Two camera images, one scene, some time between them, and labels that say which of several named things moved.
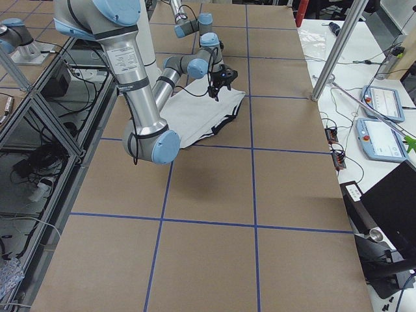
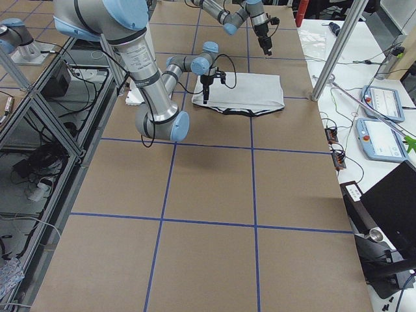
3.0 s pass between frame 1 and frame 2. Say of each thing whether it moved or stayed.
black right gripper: moved
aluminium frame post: stayed
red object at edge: stayed
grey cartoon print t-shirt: moved
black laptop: stayed
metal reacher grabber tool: stayed
